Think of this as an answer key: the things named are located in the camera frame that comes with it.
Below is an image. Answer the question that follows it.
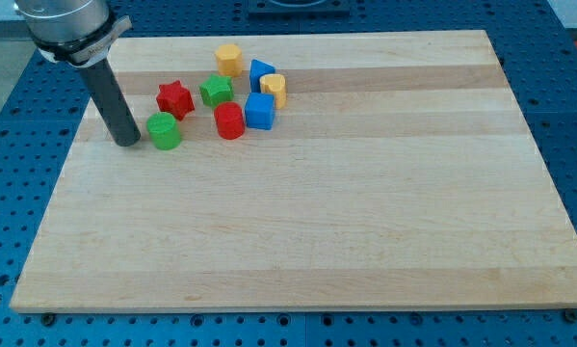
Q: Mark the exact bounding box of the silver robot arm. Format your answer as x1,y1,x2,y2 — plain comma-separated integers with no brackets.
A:
14,0,132,68

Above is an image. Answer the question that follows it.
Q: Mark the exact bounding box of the green star block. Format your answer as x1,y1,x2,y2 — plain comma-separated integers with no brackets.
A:
199,74,234,109

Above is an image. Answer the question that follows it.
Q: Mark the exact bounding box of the red star block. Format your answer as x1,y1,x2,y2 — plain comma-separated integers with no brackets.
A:
156,80,196,121

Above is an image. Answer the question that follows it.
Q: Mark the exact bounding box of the blue cube block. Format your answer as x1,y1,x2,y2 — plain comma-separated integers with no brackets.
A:
245,93,275,130

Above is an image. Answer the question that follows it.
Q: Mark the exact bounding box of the red cylinder block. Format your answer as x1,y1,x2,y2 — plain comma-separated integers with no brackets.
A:
214,101,245,140

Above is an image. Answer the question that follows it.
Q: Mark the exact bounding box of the yellow heart block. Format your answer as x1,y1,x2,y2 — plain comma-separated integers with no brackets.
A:
259,73,287,109

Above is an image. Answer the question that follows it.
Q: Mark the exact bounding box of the blue triangular block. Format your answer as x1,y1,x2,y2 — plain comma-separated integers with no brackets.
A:
249,59,275,93

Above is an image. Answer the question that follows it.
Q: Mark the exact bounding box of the light wooden board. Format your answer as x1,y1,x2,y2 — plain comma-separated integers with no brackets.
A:
11,30,577,313

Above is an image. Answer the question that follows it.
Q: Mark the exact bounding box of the green cylinder block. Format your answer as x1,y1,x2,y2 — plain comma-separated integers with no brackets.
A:
146,112,181,150

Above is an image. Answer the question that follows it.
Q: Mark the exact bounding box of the yellow hexagon block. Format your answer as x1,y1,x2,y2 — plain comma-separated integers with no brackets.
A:
215,43,244,77

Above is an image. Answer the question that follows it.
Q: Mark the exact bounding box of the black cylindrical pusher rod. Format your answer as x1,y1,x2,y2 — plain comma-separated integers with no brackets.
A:
79,59,141,147

